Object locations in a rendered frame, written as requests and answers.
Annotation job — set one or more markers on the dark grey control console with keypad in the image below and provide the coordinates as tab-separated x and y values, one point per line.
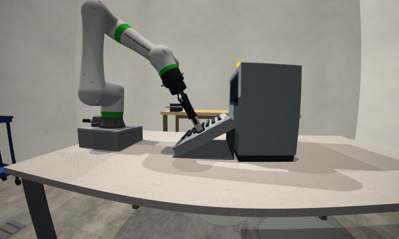
264	104

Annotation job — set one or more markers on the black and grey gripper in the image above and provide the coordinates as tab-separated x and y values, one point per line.
178	88

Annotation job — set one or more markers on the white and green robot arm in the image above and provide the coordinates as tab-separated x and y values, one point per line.
98	20

